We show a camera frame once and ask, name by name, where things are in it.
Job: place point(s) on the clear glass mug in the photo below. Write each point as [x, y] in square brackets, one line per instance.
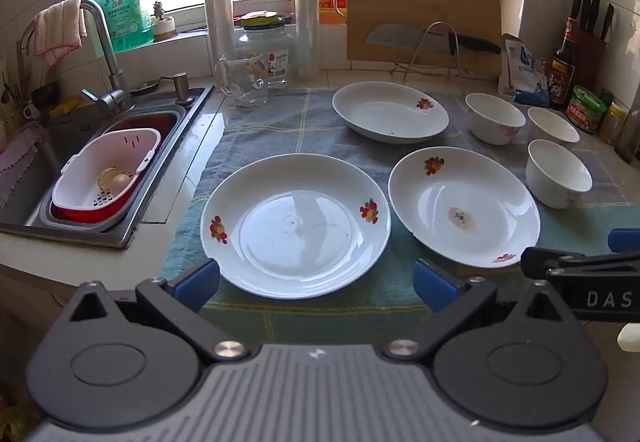
[250, 92]

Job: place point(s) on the brown egg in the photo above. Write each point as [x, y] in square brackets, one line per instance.
[122, 182]

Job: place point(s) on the metal soap dispenser pump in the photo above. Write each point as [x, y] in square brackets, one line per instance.
[182, 89]

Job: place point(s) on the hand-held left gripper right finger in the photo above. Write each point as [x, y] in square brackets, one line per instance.
[437, 284]

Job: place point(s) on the white plate with fruit print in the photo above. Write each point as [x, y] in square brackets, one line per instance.
[295, 232]
[465, 202]
[385, 114]

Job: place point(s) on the green jar with red label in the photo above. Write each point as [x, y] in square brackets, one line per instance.
[585, 112]

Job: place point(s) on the metal sink stopper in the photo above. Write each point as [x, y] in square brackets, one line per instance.
[145, 86]

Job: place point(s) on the metal faucet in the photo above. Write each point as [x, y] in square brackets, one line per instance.
[107, 57]

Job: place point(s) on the green dish soap bottle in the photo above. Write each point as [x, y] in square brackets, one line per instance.
[125, 17]

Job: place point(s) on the red basin with grey rim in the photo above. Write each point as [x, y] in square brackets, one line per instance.
[140, 122]

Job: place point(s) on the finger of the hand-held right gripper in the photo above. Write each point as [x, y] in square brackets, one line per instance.
[550, 264]
[625, 241]

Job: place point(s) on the white ceramic bowl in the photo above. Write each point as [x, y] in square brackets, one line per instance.
[555, 177]
[552, 124]
[492, 122]

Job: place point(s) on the white colander basket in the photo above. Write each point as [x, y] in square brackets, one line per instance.
[125, 147]

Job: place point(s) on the small figurine on white base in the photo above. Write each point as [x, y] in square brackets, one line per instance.
[164, 27]

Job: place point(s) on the pink rag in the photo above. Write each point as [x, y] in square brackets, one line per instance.
[20, 157]

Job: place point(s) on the clear plastic wrap roll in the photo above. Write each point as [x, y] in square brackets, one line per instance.
[218, 12]
[306, 12]

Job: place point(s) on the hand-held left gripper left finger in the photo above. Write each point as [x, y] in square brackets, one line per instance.
[195, 284]

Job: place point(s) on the pink striped dishcloth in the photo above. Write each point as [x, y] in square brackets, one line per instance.
[60, 29]

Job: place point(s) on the brown knife block with knives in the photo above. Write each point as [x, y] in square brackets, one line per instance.
[592, 57]

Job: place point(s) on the grey-blue checked cloth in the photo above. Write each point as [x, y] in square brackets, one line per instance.
[320, 132]

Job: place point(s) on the small yellow jar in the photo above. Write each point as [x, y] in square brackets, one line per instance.
[612, 122]

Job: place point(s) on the white and blue salt bag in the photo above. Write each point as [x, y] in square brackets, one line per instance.
[522, 72]

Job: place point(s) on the stainless steel sink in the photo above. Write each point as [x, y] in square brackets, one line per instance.
[160, 172]

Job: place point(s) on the yellow sponge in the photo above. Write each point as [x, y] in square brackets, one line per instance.
[65, 107]

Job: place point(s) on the dark vinegar bottle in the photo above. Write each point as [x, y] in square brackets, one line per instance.
[562, 77]

